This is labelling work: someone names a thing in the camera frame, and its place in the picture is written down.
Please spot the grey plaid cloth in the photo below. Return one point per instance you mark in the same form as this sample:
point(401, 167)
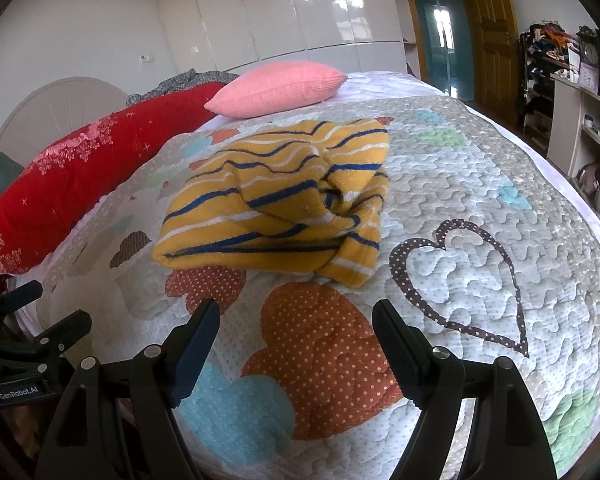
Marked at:
point(180, 82)

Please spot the wooden door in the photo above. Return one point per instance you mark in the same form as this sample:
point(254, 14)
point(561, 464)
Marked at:
point(492, 35)

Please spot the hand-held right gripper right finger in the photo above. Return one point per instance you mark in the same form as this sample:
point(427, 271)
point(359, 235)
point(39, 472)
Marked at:
point(405, 352)

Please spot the red floral quilt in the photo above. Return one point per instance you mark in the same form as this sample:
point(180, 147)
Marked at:
point(80, 170)

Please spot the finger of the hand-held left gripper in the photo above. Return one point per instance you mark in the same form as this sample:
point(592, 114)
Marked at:
point(55, 332)
point(10, 300)

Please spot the cluttered shoe rack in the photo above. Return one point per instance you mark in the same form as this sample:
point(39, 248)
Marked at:
point(542, 60)

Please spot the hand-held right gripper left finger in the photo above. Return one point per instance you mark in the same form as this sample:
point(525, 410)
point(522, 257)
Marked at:
point(195, 355)

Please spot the white wall socket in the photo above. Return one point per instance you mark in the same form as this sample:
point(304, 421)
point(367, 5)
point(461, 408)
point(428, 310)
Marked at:
point(146, 59)

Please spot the yellow striped sweater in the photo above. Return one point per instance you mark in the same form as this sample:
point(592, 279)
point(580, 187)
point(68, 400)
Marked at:
point(270, 200)

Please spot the teal glass door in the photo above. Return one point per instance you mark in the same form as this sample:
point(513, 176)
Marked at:
point(440, 35)

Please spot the heart-patterned bed quilt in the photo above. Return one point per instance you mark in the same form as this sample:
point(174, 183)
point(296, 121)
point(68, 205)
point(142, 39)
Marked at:
point(480, 185)

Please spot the white headboard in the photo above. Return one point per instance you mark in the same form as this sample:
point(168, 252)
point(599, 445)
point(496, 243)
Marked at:
point(55, 110)

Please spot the white desk shelf unit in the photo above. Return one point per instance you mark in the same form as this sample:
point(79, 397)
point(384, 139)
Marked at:
point(565, 120)

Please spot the glossy white wardrobe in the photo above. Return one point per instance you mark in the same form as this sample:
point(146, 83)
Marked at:
point(280, 10)

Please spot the dark table clock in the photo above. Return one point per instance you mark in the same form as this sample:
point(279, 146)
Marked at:
point(589, 55)

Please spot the pink pillow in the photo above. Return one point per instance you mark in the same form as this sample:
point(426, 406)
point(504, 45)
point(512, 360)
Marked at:
point(280, 87)

